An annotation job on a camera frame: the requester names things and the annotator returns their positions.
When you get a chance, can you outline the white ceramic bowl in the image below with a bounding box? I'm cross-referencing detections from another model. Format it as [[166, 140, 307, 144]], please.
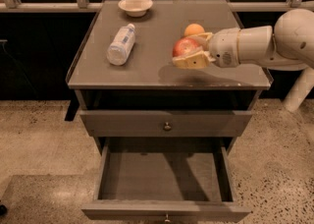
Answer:
[[118, 0, 153, 18]]

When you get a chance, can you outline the brass top drawer knob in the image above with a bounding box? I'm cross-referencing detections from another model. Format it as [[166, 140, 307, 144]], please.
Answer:
[[163, 122, 172, 132]]

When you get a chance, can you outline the brass drawer knob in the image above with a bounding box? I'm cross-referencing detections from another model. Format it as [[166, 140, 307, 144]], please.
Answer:
[[164, 214, 172, 224], [163, 122, 172, 132]]

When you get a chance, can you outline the clear plastic water bottle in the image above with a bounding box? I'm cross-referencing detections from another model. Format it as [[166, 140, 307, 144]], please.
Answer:
[[107, 24, 135, 66]]

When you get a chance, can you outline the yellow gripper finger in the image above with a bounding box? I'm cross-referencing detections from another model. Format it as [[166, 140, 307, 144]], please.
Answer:
[[190, 32, 213, 50], [173, 50, 216, 69]]

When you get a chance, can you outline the orange fruit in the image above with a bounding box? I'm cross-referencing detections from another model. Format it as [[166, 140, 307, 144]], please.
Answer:
[[183, 24, 205, 36]]

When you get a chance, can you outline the grey wooden drawer cabinet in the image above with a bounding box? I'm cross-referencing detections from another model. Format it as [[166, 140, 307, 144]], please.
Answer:
[[67, 0, 272, 147]]

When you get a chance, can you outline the brass middle drawer knob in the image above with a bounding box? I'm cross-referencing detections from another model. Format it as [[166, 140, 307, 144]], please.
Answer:
[[164, 214, 172, 224]]

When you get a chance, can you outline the white cylindrical post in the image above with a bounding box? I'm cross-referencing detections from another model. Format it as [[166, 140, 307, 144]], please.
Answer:
[[283, 68, 314, 112]]

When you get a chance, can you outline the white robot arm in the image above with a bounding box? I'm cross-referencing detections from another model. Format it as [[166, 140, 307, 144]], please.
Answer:
[[173, 9, 314, 71]]

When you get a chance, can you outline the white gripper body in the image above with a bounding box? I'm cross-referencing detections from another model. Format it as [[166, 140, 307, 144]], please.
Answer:
[[208, 28, 240, 68]]

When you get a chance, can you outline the open grey middle drawer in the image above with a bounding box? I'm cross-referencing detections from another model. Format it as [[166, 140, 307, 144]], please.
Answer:
[[82, 146, 250, 222]]

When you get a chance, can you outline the red apple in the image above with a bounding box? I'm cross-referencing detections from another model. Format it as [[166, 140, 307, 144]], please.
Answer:
[[173, 37, 199, 57]]

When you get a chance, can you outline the grey top drawer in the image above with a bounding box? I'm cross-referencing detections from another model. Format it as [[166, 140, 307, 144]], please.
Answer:
[[80, 110, 252, 138]]

